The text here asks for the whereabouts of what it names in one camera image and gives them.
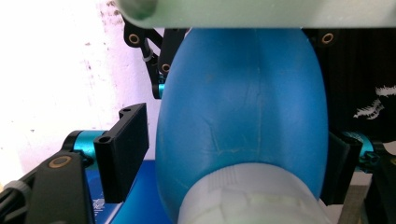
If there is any dark cloth with white print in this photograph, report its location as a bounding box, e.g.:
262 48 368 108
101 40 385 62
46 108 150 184
313 28 396 145

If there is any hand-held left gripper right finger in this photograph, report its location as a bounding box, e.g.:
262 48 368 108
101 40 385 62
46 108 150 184
319 131 364 206

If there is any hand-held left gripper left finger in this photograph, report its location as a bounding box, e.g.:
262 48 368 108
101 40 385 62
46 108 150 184
92 103 150 204

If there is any blue bottle with white cap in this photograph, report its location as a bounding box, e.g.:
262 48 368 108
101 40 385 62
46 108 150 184
155 27 332 224

